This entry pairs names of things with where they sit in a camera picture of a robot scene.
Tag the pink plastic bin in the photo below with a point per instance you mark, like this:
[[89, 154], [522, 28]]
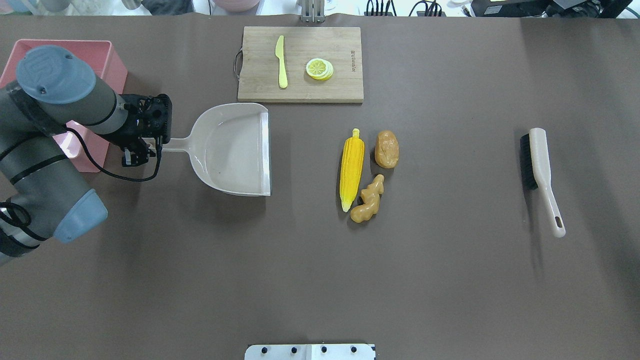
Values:
[[78, 82]]

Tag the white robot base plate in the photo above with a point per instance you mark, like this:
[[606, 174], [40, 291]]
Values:
[[311, 351]]

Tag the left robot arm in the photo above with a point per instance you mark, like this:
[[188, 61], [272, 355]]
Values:
[[53, 200]]

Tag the yellow toy corn cob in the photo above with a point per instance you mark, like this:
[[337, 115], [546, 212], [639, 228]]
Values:
[[351, 169]]

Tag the beige plastic dustpan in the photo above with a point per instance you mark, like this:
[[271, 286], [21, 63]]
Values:
[[229, 149]]

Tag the beige hand brush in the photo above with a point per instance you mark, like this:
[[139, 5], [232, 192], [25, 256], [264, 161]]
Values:
[[536, 174]]

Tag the yellow plastic knife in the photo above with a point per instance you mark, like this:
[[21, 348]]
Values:
[[280, 55]]

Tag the tan toy ginger root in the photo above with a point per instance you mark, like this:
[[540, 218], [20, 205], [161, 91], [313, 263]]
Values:
[[371, 200]]

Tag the brown toy potato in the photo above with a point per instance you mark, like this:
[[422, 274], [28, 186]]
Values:
[[387, 150]]

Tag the yellow lemon slices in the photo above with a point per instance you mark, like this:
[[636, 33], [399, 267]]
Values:
[[319, 69]]

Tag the wooden cutting board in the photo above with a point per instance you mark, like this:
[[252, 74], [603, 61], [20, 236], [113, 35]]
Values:
[[258, 76]]

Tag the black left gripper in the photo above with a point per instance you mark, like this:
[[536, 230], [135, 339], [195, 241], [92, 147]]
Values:
[[131, 134]]

